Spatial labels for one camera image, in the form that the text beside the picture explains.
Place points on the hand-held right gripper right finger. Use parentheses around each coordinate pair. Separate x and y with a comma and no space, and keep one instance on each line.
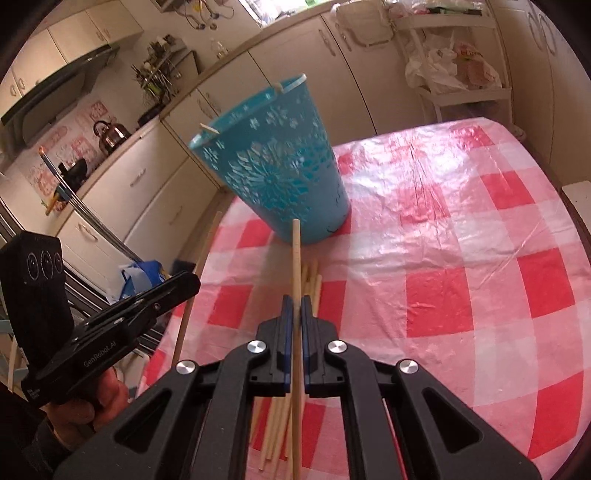
(305,325)

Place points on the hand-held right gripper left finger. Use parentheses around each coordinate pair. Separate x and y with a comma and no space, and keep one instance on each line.
(287,325)

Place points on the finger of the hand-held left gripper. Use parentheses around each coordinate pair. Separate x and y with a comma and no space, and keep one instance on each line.
(171,288)

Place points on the wooden chopstick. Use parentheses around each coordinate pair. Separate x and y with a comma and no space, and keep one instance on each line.
(319,297)
(208,244)
(295,258)
(305,279)
(314,286)
(208,129)

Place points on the blue perforated plastic basket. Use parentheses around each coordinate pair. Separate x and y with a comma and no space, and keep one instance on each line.
(277,157)

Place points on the person's left hand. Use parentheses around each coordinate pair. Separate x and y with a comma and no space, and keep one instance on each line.
(87,408)

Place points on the blue printed bag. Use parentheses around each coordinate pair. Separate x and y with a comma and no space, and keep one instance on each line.
(145,277)

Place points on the chrome metal pole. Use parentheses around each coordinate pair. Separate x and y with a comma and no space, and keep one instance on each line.
(87,207)

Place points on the cream kitchen base cabinets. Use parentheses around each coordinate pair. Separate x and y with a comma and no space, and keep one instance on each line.
(152,175)

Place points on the black wok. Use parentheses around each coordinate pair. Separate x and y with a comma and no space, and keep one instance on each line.
(74,171)

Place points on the red white checkered tablecloth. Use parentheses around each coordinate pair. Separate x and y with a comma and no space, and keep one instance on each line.
(438,258)

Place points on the steel kettle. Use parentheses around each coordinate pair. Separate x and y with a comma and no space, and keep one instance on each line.
(111,136)

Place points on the black frying pan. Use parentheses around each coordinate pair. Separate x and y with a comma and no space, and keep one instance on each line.
(150,114)

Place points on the black range hood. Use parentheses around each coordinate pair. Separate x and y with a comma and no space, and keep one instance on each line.
(51,97)

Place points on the metal dish rack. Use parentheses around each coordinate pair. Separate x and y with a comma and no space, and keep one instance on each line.
(157,69)

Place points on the clear plastic bottle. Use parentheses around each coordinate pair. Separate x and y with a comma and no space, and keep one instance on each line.
(220,50)

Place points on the white shelf trolley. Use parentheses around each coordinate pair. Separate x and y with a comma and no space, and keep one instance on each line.
(461,99)

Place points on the white plastic bag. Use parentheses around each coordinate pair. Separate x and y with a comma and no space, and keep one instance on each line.
(431,64)

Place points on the white stool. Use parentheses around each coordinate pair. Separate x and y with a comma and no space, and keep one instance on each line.
(577,198)

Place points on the white hanging plastic bin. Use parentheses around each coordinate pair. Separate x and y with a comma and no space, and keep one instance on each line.
(364,25)

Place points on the red printed plastic bag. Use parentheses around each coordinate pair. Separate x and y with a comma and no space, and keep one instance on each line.
(478,67)

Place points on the cream tall cabinet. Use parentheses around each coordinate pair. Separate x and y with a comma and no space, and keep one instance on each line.
(540,69)

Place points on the pink wall sticker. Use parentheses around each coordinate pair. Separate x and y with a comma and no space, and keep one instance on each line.
(83,115)

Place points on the cream upper wall cabinets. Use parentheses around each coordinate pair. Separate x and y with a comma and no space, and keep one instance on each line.
(69,32)

